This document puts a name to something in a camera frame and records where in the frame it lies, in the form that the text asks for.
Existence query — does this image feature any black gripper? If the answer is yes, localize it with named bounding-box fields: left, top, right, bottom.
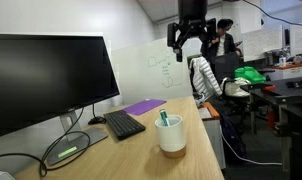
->
left=166, top=18, right=208, bottom=63

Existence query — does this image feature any green and white marker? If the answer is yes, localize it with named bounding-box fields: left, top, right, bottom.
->
left=158, top=108, right=171, bottom=127

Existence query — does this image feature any white cup with cork base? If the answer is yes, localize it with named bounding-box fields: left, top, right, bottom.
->
left=154, top=114, right=187, bottom=160

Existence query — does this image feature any white desk with orange top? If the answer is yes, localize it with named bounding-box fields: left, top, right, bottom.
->
left=265, top=62, right=302, bottom=82

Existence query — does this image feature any black desk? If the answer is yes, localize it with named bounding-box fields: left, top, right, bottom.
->
left=239, top=76, right=302, bottom=180

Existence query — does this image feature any white whiteboard panel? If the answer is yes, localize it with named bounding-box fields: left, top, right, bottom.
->
left=109, top=37, right=194, bottom=105

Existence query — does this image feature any white puffer jacket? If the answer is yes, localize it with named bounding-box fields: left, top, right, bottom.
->
left=189, top=56, right=223, bottom=101

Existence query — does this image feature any person in dark jacket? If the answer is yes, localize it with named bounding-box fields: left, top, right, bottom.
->
left=200, top=18, right=244, bottom=65

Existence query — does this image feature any black office chair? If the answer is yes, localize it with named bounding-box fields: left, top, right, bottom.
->
left=213, top=51, right=255, bottom=108

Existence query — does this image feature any purple mat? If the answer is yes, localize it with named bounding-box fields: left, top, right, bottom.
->
left=122, top=98, right=168, bottom=117

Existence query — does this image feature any white cloth bundle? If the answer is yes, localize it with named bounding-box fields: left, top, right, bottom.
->
left=220, top=76, right=252, bottom=98

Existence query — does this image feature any green bag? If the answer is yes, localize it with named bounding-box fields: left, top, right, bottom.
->
left=234, top=65, right=267, bottom=85

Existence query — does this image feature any black keyboard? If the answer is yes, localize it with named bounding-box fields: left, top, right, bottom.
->
left=103, top=110, right=147, bottom=141

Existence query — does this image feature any white cabinet with orange cushion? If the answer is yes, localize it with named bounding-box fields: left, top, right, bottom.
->
left=197, top=101, right=227, bottom=170

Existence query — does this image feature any black backpack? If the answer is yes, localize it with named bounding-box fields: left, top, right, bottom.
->
left=220, top=114, right=248, bottom=165

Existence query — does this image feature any black computer mouse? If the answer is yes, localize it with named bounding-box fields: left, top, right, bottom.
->
left=87, top=116, right=107, bottom=126

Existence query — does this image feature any black computer monitor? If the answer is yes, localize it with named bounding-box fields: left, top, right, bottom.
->
left=0, top=33, right=121, bottom=141

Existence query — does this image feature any silver monitor stand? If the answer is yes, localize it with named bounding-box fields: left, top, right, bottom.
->
left=45, top=110, right=109, bottom=167

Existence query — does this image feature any white box corner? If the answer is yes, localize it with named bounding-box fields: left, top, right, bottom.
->
left=0, top=170, right=16, bottom=180

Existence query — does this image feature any wall whiteboard with writing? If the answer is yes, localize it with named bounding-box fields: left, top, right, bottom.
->
left=289, top=22, right=302, bottom=57
left=241, top=25, right=284, bottom=63

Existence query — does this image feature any black overhead cable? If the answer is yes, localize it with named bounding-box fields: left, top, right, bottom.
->
left=241, top=0, right=302, bottom=30

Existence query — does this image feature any white floor cable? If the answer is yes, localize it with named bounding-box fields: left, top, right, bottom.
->
left=218, top=125, right=284, bottom=167

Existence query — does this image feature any black monitor cable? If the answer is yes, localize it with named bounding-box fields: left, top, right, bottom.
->
left=0, top=107, right=92, bottom=178

